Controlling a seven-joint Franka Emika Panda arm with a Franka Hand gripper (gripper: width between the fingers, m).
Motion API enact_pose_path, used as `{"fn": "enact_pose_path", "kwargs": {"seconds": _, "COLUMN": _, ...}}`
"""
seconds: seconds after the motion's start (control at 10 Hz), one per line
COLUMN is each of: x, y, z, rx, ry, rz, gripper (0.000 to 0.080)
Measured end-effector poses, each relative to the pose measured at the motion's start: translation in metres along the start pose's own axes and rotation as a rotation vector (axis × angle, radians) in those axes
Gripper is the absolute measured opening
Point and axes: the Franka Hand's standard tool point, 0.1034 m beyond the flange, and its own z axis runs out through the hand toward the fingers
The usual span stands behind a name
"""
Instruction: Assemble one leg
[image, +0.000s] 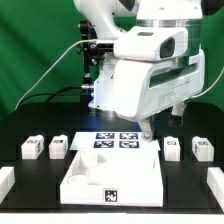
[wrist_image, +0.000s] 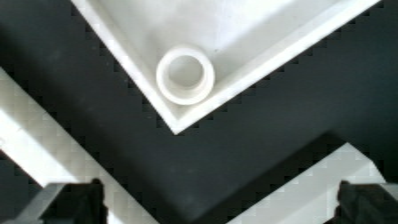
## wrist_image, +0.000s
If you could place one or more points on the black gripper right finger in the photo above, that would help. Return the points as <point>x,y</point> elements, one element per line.
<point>368,203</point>

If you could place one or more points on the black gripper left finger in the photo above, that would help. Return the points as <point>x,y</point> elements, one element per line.
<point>66,204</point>

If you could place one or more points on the white square tabletop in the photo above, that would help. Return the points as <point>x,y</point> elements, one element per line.
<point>245,34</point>

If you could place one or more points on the white obstacle wall frame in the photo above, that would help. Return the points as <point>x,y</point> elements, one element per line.
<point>39,146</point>

